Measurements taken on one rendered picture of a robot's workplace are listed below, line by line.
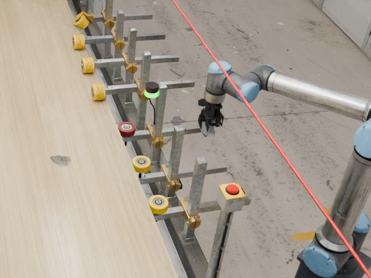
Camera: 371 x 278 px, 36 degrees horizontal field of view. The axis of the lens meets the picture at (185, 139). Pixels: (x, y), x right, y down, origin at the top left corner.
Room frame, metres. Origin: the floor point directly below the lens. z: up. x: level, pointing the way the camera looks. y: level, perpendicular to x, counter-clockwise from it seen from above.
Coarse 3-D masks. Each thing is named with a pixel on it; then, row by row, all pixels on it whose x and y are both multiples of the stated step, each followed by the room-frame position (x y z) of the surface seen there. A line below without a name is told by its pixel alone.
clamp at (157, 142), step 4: (148, 124) 2.18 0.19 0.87; (148, 128) 2.15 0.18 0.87; (152, 128) 2.15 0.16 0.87; (152, 136) 2.09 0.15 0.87; (152, 140) 2.08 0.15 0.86; (156, 140) 2.07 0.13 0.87; (160, 140) 2.07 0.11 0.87; (152, 144) 2.06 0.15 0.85; (156, 144) 2.06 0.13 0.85; (160, 144) 2.07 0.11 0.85
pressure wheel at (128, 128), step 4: (120, 124) 2.10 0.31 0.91; (124, 124) 2.10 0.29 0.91; (128, 124) 2.11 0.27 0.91; (132, 124) 2.11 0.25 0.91; (120, 128) 2.07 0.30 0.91; (124, 128) 2.08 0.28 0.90; (128, 128) 2.08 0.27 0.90; (132, 128) 2.08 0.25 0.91; (120, 132) 2.05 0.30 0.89; (124, 132) 2.05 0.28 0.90; (128, 132) 2.05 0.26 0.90; (132, 132) 2.06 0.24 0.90; (124, 136) 2.05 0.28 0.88; (128, 136) 2.05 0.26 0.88; (124, 144) 2.08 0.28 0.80
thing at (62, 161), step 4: (52, 156) 1.80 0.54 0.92; (56, 156) 1.80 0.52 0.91; (60, 156) 1.79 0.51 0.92; (64, 156) 1.81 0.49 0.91; (52, 160) 1.78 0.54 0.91; (56, 160) 1.78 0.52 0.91; (60, 160) 1.78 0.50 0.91; (64, 160) 1.78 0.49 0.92; (68, 160) 1.80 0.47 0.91; (60, 164) 1.76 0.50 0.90; (64, 164) 1.76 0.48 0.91
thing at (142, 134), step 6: (186, 126) 2.22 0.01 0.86; (192, 126) 2.23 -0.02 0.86; (198, 126) 2.23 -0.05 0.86; (138, 132) 2.11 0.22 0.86; (144, 132) 2.12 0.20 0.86; (162, 132) 2.14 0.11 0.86; (168, 132) 2.16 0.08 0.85; (186, 132) 2.20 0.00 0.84; (192, 132) 2.21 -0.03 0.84; (198, 132) 2.22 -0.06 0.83; (126, 138) 2.07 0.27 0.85; (132, 138) 2.08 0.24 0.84; (138, 138) 2.10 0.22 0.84; (144, 138) 2.11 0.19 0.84
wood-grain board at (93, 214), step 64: (0, 0) 3.16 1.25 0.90; (64, 0) 3.29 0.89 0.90; (0, 64) 2.45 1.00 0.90; (64, 64) 2.55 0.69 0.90; (0, 128) 1.94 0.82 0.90; (64, 128) 2.01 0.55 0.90; (0, 192) 1.56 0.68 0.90; (64, 192) 1.61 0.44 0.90; (128, 192) 1.66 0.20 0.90; (0, 256) 1.25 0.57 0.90; (64, 256) 1.29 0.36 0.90; (128, 256) 1.34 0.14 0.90
